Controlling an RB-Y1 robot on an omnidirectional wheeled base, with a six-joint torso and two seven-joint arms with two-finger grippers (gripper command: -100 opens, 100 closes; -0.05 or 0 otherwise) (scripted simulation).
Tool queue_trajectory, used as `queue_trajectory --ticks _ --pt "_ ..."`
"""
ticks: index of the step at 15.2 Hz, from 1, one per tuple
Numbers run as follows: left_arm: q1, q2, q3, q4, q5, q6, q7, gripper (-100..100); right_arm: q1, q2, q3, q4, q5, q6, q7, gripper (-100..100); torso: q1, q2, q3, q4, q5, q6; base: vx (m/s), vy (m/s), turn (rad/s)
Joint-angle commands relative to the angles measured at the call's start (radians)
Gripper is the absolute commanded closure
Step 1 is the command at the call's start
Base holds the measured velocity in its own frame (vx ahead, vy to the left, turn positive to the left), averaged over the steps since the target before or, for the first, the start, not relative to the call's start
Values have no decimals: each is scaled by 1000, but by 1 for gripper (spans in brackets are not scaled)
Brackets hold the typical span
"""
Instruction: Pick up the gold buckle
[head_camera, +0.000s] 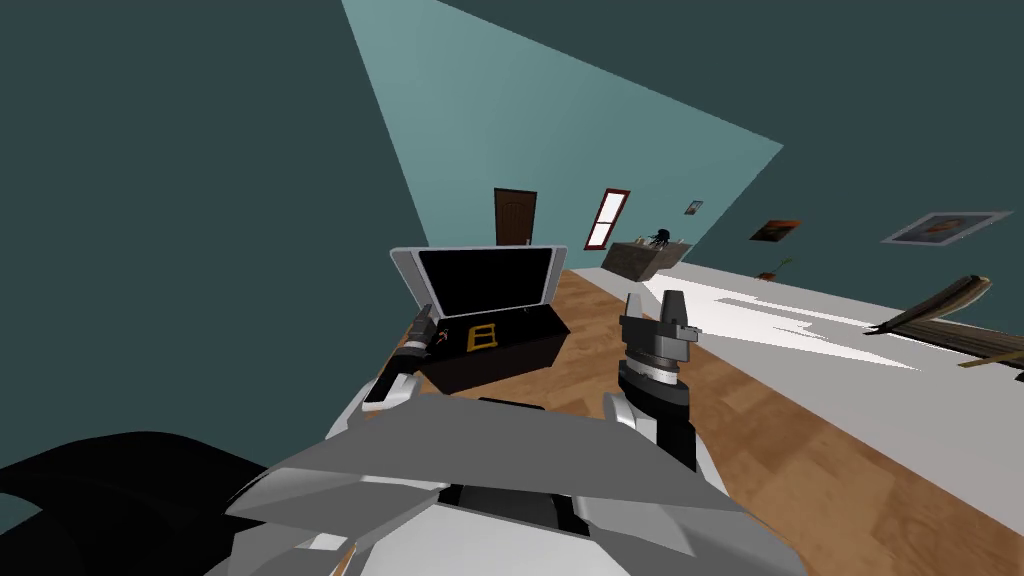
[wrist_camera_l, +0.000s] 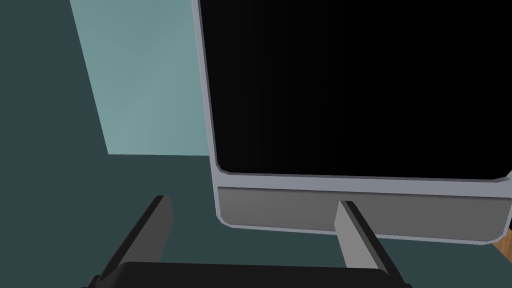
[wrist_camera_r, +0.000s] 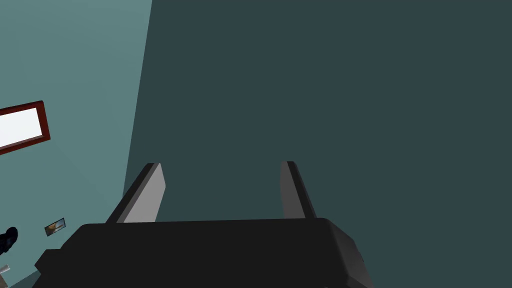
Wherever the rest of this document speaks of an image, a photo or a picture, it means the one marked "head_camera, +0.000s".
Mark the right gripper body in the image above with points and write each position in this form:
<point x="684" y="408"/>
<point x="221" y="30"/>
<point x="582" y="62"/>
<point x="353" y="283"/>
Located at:
<point x="658" y="340"/>

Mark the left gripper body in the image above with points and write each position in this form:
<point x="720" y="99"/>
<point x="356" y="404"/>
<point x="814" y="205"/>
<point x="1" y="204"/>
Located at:
<point x="422" y="326"/>

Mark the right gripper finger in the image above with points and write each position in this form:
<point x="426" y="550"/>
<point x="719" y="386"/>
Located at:
<point x="634" y="308"/>
<point x="676" y="308"/>

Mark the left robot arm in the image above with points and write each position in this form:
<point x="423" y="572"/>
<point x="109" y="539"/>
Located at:
<point x="394" y="370"/>

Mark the grey brown dresser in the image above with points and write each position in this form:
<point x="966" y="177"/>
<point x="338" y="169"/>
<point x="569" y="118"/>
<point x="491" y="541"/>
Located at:
<point x="640" y="260"/>

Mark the yellow ladder-shaped piece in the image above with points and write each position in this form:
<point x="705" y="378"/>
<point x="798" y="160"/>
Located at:
<point x="482" y="337"/>

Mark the red framed window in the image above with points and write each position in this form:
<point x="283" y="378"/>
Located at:
<point x="607" y="218"/>

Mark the black box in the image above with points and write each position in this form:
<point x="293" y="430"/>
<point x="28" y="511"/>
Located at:
<point x="520" y="344"/>

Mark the small grey framed picture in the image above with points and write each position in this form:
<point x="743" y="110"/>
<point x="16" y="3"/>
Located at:
<point x="694" y="208"/>

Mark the small potted plant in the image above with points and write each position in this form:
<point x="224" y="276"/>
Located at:
<point x="774" y="270"/>

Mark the orange picture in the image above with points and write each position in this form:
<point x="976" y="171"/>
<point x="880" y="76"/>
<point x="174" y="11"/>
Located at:
<point x="774" y="230"/>

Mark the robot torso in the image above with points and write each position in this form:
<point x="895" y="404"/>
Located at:
<point x="496" y="448"/>

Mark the dark brown door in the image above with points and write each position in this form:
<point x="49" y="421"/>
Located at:
<point x="515" y="218"/>

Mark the brown wooden furniture piece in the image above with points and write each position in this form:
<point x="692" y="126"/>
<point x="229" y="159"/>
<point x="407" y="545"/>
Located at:
<point x="952" y="316"/>

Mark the large grey framed picture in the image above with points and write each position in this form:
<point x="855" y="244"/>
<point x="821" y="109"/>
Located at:
<point x="944" y="228"/>

